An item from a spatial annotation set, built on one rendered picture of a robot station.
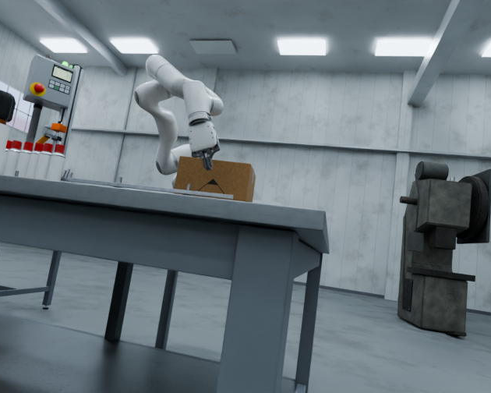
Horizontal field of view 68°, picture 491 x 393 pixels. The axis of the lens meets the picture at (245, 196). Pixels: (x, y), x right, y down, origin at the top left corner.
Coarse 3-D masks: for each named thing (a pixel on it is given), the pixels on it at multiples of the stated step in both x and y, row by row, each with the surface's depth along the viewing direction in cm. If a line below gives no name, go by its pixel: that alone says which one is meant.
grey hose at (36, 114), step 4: (36, 104) 163; (36, 108) 163; (40, 108) 164; (32, 112) 163; (36, 112) 163; (40, 112) 164; (32, 116) 162; (36, 116) 163; (40, 116) 164; (32, 120) 162; (36, 120) 163; (32, 124) 162; (36, 124) 163; (32, 128) 162; (36, 128) 163; (28, 132) 162; (32, 132) 162; (36, 132) 164; (28, 136) 161; (32, 136) 161; (28, 140) 161; (32, 140) 162
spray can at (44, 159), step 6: (48, 144) 145; (48, 150) 145; (42, 156) 143; (48, 156) 144; (42, 162) 143; (48, 162) 144; (36, 168) 143; (42, 168) 143; (36, 174) 143; (42, 174) 143
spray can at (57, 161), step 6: (60, 144) 145; (60, 150) 144; (54, 156) 143; (60, 156) 144; (54, 162) 142; (60, 162) 144; (48, 168) 143; (54, 168) 142; (60, 168) 144; (48, 174) 142; (54, 174) 142; (60, 174) 144; (54, 180) 142; (60, 180) 145
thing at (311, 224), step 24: (0, 192) 45; (24, 192) 43; (48, 192) 42; (72, 192) 41; (96, 192) 40; (120, 192) 40; (144, 192) 39; (168, 216) 46; (192, 216) 40; (216, 216) 37; (240, 216) 36; (264, 216) 36; (288, 216) 35; (312, 216) 35; (312, 240) 57
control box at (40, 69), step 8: (40, 56) 156; (32, 64) 158; (40, 64) 156; (48, 64) 158; (56, 64) 160; (32, 72) 155; (40, 72) 156; (48, 72) 158; (32, 80) 154; (40, 80) 156; (48, 80) 158; (56, 80) 160; (72, 80) 165; (32, 88) 154; (48, 88) 158; (24, 96) 156; (32, 96) 154; (40, 96) 156; (48, 96) 158; (56, 96) 160; (64, 96) 162; (40, 104) 163; (48, 104) 162; (56, 104) 161; (64, 104) 162
